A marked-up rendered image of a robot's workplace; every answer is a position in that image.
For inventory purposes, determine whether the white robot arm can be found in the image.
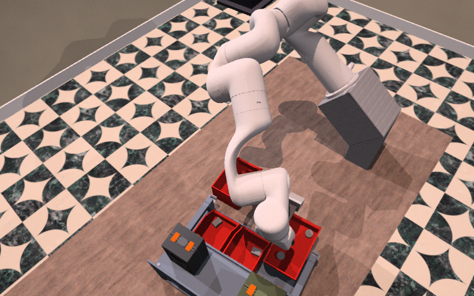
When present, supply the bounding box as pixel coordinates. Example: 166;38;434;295
206;0;359;242

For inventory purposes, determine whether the red bin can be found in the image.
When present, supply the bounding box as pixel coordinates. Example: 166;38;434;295
223;226;271;272
193;209;241;253
212;157;262;210
264;214;321;281

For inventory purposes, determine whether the dark grey disc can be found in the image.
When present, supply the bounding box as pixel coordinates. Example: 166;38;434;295
276;252;285;260

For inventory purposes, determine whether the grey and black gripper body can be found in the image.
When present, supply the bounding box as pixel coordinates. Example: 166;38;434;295
255;226;295;250

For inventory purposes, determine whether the grey metal disc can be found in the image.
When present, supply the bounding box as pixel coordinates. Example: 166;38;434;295
305;229;313;238

